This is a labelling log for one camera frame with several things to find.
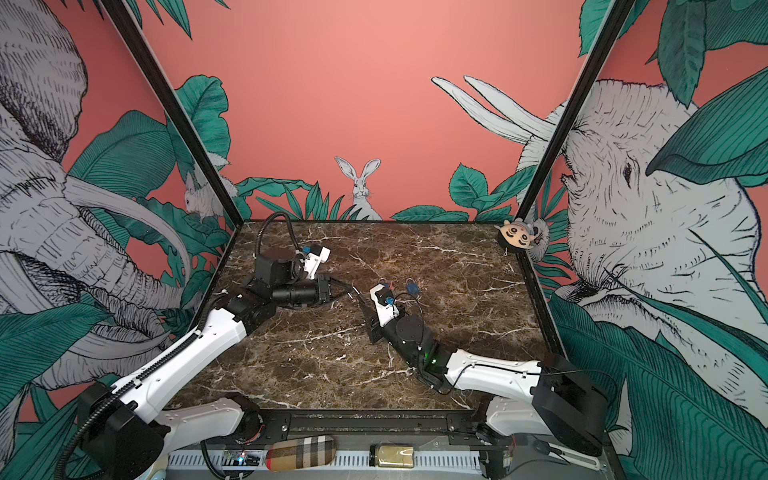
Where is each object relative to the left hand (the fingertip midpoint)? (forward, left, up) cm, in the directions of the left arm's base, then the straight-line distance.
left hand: (351, 287), depth 70 cm
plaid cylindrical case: (-30, +10, -23) cm, 39 cm away
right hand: (-1, -2, -5) cm, 5 cm away
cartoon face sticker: (+33, -57, -19) cm, 69 cm away
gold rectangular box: (-32, -10, -22) cm, 40 cm away
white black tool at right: (-34, -51, -25) cm, 66 cm away
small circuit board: (-31, +28, -27) cm, 49 cm away
